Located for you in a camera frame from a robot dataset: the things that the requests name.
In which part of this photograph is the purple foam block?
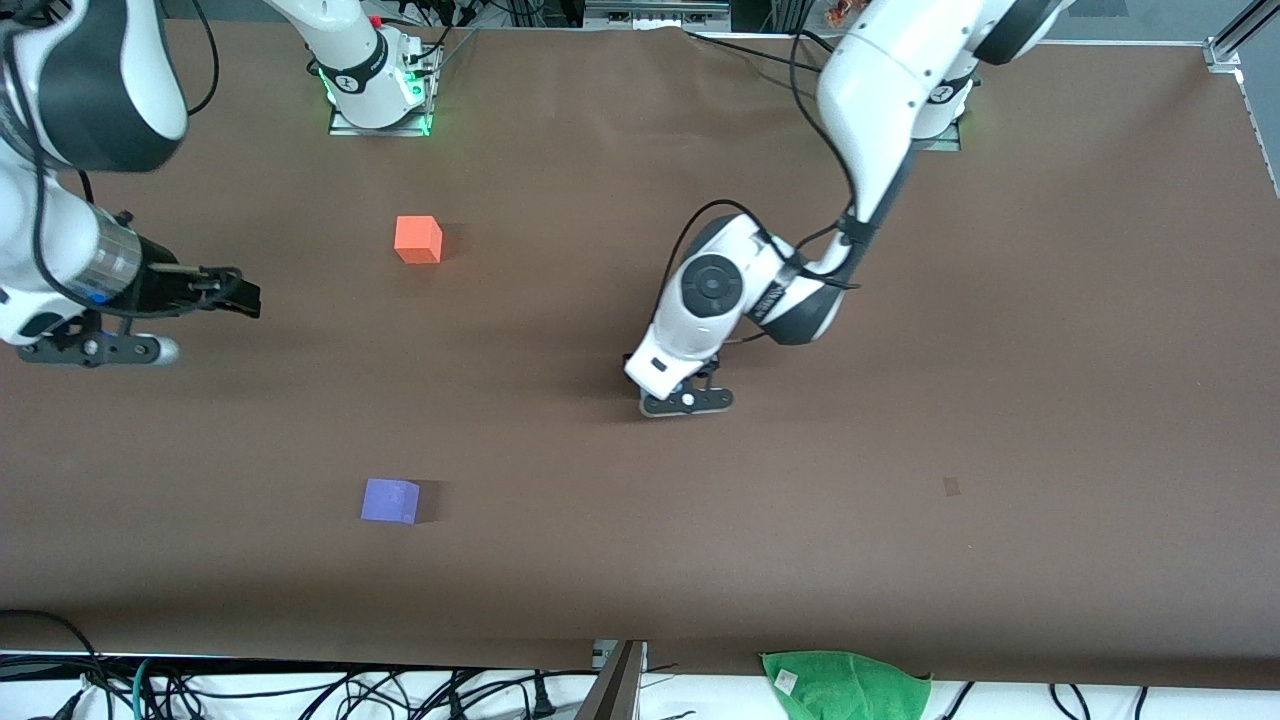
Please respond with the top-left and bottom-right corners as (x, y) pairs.
(360, 478), (422, 525)

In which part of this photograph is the orange foam block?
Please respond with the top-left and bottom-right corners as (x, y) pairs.
(394, 215), (444, 265)

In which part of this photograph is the aluminium frame profile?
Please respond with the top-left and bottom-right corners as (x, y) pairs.
(1204, 0), (1280, 73)

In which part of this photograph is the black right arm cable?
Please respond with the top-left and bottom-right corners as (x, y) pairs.
(20, 0), (243, 301)

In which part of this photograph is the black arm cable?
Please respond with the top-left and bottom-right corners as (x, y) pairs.
(655, 25), (867, 347)
(20, 0), (243, 301)

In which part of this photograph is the brown table cover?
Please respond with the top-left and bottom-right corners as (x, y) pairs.
(0, 20), (1280, 691)

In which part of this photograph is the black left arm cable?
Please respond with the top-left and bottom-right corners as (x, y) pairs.
(655, 25), (867, 347)

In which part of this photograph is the silver rail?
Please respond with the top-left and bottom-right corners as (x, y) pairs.
(584, 0), (732, 31)

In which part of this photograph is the green cloth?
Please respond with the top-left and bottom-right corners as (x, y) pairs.
(760, 650), (933, 720)

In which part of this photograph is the black looped floor cable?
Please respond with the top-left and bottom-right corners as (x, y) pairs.
(0, 609), (106, 720)

